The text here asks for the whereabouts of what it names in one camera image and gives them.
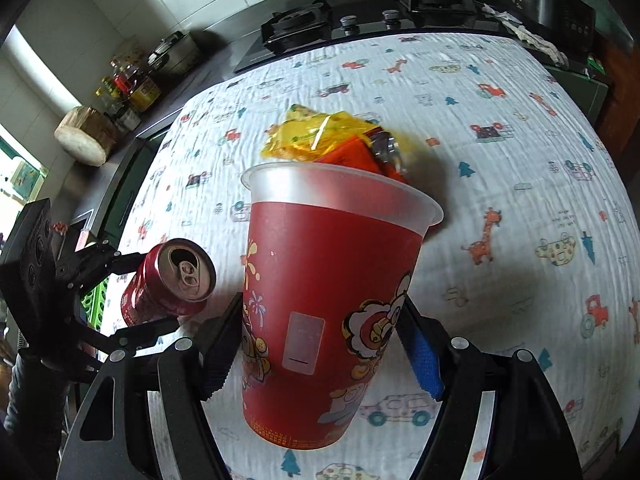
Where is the metal pot with lid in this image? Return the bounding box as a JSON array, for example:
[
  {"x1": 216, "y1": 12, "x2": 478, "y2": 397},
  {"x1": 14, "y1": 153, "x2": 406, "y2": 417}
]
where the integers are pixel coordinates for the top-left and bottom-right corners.
[{"x1": 147, "y1": 31, "x2": 198, "y2": 73}]

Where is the person's left forearm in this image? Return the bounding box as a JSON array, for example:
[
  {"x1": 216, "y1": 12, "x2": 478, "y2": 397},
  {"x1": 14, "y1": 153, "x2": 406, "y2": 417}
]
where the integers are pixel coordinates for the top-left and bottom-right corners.
[{"x1": 0, "y1": 347, "x2": 68, "y2": 461}]

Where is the dark bottle yellow cap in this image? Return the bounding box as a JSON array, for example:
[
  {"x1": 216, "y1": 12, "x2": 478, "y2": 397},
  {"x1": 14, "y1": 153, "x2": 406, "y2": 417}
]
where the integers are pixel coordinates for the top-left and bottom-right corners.
[{"x1": 95, "y1": 76, "x2": 121, "y2": 111}]

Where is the black kitchen appliance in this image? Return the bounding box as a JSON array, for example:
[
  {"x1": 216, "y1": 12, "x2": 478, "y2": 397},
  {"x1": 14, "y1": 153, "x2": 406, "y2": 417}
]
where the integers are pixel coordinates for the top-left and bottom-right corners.
[{"x1": 495, "y1": 0, "x2": 596, "y2": 53}]

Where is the crumpled white rag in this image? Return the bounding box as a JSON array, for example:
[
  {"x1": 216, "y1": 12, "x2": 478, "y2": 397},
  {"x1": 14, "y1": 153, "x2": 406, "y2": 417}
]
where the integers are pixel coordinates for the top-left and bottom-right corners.
[{"x1": 482, "y1": 4, "x2": 571, "y2": 66}]

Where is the black gas hob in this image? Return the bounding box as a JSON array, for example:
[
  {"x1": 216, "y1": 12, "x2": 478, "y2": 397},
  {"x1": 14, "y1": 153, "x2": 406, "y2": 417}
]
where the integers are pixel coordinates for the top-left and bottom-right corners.
[{"x1": 232, "y1": 0, "x2": 501, "y2": 73}]

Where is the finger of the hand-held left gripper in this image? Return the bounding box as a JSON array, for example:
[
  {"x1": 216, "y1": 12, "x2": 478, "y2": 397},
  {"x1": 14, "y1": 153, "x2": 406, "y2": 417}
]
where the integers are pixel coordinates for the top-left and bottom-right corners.
[
  {"x1": 82, "y1": 314, "x2": 180, "y2": 361},
  {"x1": 102, "y1": 250, "x2": 151, "y2": 277}
]

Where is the red sauce bottle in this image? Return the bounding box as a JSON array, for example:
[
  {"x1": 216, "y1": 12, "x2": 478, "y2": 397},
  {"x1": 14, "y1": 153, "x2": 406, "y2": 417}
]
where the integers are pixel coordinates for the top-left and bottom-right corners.
[{"x1": 111, "y1": 60, "x2": 136, "y2": 93}]

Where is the round wooden chopping block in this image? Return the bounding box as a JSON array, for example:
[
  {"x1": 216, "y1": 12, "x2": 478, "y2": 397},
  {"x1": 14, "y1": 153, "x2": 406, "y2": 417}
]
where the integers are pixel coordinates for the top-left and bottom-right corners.
[{"x1": 54, "y1": 106, "x2": 118, "y2": 166}]

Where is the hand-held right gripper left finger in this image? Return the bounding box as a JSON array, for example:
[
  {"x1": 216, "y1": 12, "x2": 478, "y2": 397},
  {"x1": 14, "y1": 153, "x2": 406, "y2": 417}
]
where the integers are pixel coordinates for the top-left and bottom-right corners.
[{"x1": 62, "y1": 290, "x2": 246, "y2": 480}]

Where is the green plastic basket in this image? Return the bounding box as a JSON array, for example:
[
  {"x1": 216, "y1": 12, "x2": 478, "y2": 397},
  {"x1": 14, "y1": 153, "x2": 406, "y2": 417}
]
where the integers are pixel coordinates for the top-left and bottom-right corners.
[{"x1": 82, "y1": 277, "x2": 112, "y2": 331}]

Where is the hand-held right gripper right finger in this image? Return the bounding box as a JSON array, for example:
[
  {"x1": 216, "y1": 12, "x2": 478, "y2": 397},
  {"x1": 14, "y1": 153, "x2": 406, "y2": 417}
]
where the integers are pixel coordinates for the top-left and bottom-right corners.
[{"x1": 397, "y1": 294, "x2": 583, "y2": 480}]

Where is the yellow plastic wrapper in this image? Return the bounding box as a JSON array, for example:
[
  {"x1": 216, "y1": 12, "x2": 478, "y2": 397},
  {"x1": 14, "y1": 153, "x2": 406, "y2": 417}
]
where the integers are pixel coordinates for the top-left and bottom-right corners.
[{"x1": 261, "y1": 104, "x2": 401, "y2": 165}]

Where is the black burner grate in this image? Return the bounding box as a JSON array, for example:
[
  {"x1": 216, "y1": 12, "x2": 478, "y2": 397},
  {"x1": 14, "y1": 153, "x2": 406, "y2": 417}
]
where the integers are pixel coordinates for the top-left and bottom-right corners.
[
  {"x1": 395, "y1": 0, "x2": 478, "y2": 16},
  {"x1": 261, "y1": 0, "x2": 333, "y2": 53}
]

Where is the red plastic cup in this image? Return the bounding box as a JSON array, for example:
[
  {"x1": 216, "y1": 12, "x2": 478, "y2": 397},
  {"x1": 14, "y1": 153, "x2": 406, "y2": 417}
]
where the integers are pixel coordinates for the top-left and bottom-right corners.
[{"x1": 241, "y1": 161, "x2": 445, "y2": 450}]

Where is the printed white tablecloth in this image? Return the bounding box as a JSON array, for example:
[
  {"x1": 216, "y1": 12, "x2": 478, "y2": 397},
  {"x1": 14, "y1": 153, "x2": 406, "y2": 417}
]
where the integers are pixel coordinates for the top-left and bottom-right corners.
[{"x1": 97, "y1": 30, "x2": 640, "y2": 480}]

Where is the orange snack wrapper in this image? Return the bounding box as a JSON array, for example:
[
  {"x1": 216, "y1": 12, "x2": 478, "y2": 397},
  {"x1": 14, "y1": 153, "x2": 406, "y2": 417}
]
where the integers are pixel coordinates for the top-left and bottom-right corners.
[{"x1": 315, "y1": 132, "x2": 408, "y2": 186}]

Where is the red soda can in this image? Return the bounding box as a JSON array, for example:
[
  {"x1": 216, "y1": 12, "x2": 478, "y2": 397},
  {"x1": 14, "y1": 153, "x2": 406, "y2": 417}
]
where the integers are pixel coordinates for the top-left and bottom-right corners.
[{"x1": 120, "y1": 239, "x2": 217, "y2": 328}]

